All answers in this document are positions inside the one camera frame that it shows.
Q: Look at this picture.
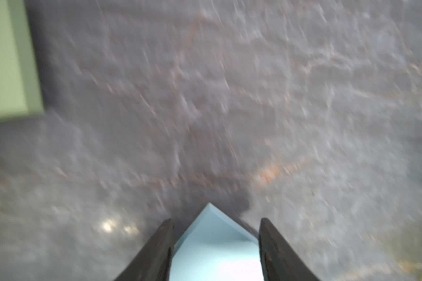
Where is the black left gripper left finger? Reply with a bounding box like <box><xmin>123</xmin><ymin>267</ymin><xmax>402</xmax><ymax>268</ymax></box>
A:
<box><xmin>116</xmin><ymin>219</ymin><xmax>175</xmax><ymax>281</ymax></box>

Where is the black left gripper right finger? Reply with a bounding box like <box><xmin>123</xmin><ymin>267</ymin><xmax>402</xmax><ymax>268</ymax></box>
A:
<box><xmin>259</xmin><ymin>218</ymin><xmax>319</xmax><ymax>281</ymax></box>

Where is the light blue memo pad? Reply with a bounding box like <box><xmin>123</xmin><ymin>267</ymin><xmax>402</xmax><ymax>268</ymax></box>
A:
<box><xmin>170</xmin><ymin>203</ymin><xmax>264</xmax><ymax>281</ymax></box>

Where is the light green memo pad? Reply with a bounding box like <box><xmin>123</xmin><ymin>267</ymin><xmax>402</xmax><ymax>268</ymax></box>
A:
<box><xmin>0</xmin><ymin>1</ymin><xmax>44</xmax><ymax>120</ymax></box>

